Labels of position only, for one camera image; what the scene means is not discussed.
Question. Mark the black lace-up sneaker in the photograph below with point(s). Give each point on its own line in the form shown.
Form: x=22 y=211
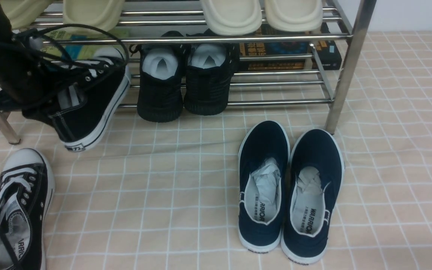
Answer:
x=81 y=112
x=27 y=186

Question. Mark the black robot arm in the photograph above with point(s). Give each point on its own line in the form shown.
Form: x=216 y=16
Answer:
x=28 y=81

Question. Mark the silver metal shoe rack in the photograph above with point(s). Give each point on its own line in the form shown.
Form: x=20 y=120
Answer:
x=334 y=83

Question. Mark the navy slip-on shoe left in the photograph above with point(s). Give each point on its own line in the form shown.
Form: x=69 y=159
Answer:
x=263 y=159

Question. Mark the navy slip-on shoe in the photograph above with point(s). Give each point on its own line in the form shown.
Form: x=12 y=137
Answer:
x=263 y=159
x=316 y=175

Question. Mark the black knit shoe left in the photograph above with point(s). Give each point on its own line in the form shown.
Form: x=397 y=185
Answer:
x=161 y=69

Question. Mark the black knit shoe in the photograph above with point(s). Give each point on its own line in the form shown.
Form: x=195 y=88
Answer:
x=161 y=69
x=209 y=70

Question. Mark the black knit shoe right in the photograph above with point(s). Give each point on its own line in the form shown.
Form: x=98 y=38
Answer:
x=209 y=70

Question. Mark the beige checkered tablecloth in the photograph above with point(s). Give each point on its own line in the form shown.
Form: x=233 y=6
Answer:
x=165 y=196

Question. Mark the navy slip-on shoe right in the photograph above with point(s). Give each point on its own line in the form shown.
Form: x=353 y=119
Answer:
x=316 y=175

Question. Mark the cream slipper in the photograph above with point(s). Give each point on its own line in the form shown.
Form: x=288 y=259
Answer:
x=232 y=17
x=294 y=15

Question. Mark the cream slipper far right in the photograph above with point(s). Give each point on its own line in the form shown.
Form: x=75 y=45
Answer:
x=294 y=15

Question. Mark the black book with orange text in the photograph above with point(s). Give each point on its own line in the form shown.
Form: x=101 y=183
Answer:
x=278 y=56

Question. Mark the green and blue book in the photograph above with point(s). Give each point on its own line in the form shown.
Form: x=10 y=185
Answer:
x=73 y=50

